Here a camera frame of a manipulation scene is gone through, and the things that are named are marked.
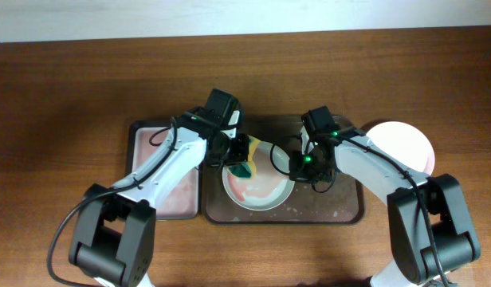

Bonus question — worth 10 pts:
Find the pale green plate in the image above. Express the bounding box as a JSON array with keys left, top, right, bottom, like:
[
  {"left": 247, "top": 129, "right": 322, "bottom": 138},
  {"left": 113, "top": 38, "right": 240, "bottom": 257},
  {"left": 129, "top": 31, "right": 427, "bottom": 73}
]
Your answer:
[{"left": 222, "top": 141, "right": 295, "bottom": 211}]

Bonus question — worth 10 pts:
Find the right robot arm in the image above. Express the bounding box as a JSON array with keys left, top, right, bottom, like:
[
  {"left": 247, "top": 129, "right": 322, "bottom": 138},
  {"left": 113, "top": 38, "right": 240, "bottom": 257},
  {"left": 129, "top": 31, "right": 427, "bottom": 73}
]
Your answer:
[{"left": 289, "top": 128, "right": 481, "bottom": 286}]

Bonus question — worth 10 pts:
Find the green yellow sponge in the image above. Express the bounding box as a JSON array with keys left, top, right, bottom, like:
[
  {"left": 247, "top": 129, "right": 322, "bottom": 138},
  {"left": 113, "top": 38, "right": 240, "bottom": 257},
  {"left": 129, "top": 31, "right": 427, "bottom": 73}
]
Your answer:
[{"left": 228, "top": 136, "right": 261, "bottom": 179}]

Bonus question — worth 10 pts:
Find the small black tray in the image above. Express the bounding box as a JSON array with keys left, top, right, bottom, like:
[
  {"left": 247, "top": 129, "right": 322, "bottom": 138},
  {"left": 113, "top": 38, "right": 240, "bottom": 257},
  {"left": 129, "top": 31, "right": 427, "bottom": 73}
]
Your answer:
[{"left": 125, "top": 120, "right": 200, "bottom": 220}]

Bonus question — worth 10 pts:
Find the pinkish white plate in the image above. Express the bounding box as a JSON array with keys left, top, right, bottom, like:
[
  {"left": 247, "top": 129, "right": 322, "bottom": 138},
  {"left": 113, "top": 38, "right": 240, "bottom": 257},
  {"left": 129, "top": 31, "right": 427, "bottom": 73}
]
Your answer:
[{"left": 367, "top": 121, "right": 435, "bottom": 175}]

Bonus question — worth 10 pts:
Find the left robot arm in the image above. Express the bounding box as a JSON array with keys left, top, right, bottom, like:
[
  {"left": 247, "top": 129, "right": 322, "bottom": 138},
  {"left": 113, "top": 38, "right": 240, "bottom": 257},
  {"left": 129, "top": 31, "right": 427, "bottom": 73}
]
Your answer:
[{"left": 69, "top": 110, "right": 248, "bottom": 286}]

